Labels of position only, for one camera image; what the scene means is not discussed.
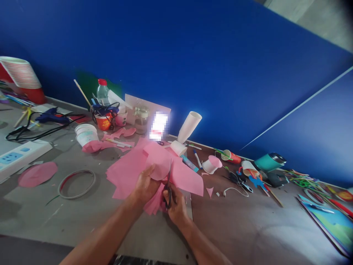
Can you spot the person's left hand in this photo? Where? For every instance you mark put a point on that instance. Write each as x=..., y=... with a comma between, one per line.
x=143, y=187

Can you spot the person's right hand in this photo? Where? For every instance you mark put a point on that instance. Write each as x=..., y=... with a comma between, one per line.
x=178, y=205

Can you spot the black scissors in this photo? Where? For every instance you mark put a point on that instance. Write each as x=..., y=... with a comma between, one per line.
x=169, y=180

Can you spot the curved pink paper sheet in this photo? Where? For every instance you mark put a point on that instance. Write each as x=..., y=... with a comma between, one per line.
x=160, y=160

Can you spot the pile of pink paper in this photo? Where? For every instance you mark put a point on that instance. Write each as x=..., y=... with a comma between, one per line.
x=190, y=179

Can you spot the pink triangular scrap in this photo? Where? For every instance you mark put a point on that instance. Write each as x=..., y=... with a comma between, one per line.
x=210, y=191

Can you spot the blue glue stick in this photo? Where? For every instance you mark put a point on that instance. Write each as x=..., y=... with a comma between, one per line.
x=189, y=163

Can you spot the white marker pens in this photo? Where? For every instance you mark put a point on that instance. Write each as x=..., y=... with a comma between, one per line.
x=120, y=143

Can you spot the white marker with blue cap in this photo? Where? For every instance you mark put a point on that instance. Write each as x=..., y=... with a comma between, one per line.
x=198, y=159

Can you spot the white cup with pink rim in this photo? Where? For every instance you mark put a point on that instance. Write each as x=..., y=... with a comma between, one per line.
x=211, y=165

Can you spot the plain white paper cup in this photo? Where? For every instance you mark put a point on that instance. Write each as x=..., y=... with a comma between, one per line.
x=179, y=149

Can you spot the pink paper scraps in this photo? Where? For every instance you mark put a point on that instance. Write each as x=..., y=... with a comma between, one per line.
x=121, y=134

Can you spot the crumpled pink paper piece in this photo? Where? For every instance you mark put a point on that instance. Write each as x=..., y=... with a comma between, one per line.
x=93, y=146

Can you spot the glass jar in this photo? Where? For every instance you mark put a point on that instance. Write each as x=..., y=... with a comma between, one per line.
x=141, y=122

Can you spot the black pliers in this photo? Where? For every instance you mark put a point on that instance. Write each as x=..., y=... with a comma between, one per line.
x=240, y=180

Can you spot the pink paper cup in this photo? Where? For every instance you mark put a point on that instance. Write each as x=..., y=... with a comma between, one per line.
x=121, y=119

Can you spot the red cup with green straw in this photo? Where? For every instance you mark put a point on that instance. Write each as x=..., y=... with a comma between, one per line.
x=233, y=156

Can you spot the orange paper cup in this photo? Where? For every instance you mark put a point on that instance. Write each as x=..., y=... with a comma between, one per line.
x=102, y=122

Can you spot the stack of white paper cups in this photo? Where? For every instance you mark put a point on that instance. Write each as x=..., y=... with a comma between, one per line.
x=189, y=125

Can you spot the white cup with green print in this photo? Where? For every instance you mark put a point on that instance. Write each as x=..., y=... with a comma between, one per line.
x=85, y=135

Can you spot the white cup with red decoration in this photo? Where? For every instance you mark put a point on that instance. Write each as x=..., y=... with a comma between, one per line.
x=249, y=167

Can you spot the blue paper cutout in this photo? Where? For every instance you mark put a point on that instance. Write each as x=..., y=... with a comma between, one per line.
x=256, y=180

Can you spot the white board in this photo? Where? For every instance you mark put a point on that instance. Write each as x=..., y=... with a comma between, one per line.
x=138, y=102

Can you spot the folded white paper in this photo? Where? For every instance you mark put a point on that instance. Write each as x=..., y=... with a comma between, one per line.
x=118, y=99

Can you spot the wooden stick with red end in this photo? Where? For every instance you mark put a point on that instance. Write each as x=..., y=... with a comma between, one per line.
x=274, y=195

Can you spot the teal tumbler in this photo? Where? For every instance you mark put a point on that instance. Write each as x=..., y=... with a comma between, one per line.
x=269, y=163

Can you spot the black device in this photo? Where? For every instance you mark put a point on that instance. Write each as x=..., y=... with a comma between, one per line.
x=277, y=179

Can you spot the plastic bottle with red cap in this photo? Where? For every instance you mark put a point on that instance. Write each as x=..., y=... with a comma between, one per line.
x=103, y=92

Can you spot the pink paper circle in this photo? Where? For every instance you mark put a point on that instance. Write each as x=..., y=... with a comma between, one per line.
x=37, y=174

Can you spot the long wooden stick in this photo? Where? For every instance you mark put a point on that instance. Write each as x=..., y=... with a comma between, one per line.
x=82, y=94

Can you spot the blue glue gun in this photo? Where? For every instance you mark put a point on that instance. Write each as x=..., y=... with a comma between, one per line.
x=51, y=116

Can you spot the green paper sheet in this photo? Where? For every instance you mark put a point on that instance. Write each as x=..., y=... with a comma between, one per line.
x=85, y=82

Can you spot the pile of coloured straws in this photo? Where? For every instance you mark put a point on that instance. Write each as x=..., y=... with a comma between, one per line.
x=303, y=180

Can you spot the white power strip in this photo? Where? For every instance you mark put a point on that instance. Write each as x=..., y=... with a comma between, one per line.
x=19, y=156

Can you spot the white tape roll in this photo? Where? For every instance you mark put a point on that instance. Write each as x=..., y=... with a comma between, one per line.
x=309, y=193

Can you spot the blue pen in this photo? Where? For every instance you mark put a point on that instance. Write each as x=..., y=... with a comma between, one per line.
x=321, y=208

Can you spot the stack of coloured card sheets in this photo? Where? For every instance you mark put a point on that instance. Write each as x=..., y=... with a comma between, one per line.
x=328, y=223

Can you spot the pile of coloured sticks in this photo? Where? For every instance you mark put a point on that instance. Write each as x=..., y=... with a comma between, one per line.
x=15, y=98

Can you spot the stack of red striped cups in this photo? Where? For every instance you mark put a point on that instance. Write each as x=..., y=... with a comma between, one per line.
x=23, y=76

